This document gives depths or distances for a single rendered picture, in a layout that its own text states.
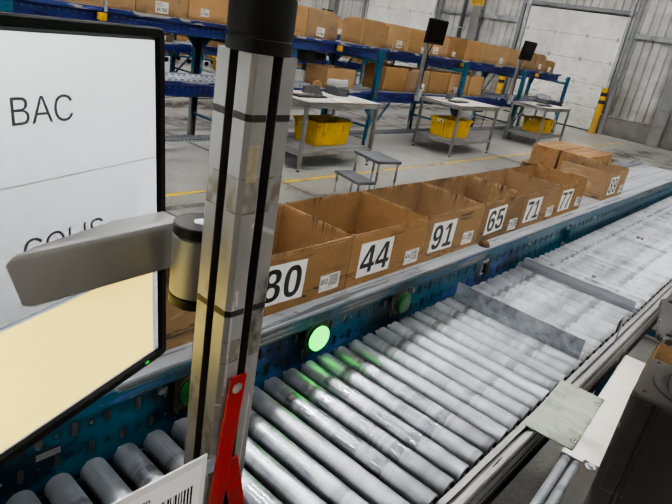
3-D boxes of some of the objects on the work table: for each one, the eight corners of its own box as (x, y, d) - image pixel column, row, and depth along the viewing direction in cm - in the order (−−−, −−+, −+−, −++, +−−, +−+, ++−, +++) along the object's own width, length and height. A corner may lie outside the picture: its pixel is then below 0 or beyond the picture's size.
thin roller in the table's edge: (515, 527, 111) (518, 519, 110) (560, 459, 132) (562, 452, 131) (525, 533, 110) (528, 525, 109) (568, 463, 131) (571, 457, 130)
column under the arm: (710, 532, 116) (783, 400, 103) (693, 620, 96) (781, 469, 84) (583, 462, 129) (634, 338, 117) (545, 526, 110) (602, 386, 97)
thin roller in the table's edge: (528, 535, 109) (531, 527, 109) (571, 465, 131) (573, 458, 130) (537, 541, 108) (540, 534, 108) (579, 470, 130) (582, 463, 129)
